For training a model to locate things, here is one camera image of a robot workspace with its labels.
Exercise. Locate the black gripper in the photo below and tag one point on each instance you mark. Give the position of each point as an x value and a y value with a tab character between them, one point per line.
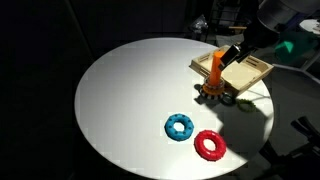
256	36

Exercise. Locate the light wooden tray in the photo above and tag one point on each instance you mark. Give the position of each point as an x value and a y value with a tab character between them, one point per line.
245	75

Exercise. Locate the black tripod clamp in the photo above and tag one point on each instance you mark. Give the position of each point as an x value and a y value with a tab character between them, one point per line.
306	128

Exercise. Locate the crumpled clear plastic bag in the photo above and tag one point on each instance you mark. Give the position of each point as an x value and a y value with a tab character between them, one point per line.
199	24

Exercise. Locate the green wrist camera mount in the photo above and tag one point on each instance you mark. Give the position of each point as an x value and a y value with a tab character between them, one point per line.
285	46

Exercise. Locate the orange cylinder peg block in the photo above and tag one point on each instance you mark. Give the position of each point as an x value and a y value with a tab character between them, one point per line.
215	70

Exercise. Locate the wooden frame furniture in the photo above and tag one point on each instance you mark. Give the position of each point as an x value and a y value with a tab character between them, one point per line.
238	27

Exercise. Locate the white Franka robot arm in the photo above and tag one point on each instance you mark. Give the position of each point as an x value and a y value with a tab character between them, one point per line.
286	10

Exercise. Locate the white round object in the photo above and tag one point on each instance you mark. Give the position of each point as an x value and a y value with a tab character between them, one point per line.
311	26

